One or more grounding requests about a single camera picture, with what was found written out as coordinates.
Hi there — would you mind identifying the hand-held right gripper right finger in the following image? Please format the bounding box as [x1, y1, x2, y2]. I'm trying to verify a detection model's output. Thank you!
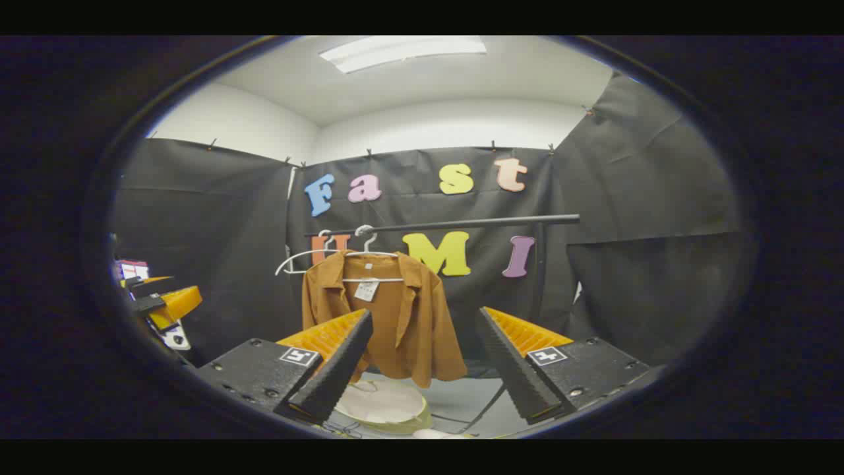
[476, 306, 663, 426]

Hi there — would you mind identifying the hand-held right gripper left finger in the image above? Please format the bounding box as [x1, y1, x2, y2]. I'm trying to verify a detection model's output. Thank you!
[195, 308, 374, 426]

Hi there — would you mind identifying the white fabric laundry hamper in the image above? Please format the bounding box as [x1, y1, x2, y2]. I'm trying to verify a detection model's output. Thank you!
[333, 378, 433, 435]

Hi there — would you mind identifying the brown shirt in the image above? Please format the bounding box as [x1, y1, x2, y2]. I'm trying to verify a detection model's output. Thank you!
[301, 251, 468, 389]

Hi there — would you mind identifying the white clothes hanger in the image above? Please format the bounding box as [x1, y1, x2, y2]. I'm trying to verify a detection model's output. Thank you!
[275, 230, 337, 276]
[340, 225, 404, 284]

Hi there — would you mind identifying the ceiling light panel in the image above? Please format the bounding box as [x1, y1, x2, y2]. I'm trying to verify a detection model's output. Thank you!
[320, 36, 487, 74]

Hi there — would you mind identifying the black clothes rail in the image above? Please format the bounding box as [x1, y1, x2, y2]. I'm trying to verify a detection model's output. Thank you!
[305, 214, 581, 238]

